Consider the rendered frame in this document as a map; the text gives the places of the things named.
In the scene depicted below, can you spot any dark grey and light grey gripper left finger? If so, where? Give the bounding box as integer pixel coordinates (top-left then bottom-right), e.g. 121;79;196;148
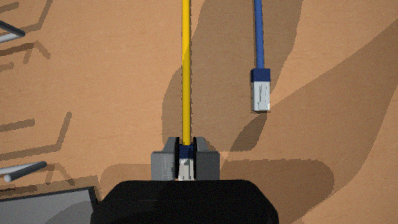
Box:
151;137;180;181

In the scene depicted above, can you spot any yellow cable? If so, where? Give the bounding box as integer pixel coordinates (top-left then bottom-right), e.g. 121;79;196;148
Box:
182;0;190;145

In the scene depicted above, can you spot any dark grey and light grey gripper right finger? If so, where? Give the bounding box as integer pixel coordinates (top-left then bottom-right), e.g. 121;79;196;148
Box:
193;137;220;180

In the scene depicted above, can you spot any white and blue cable plug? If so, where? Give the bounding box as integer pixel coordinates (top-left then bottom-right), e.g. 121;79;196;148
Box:
179;144;194;181

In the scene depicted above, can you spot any blue patch cord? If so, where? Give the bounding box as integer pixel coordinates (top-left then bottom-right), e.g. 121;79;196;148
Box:
254;0;264;68

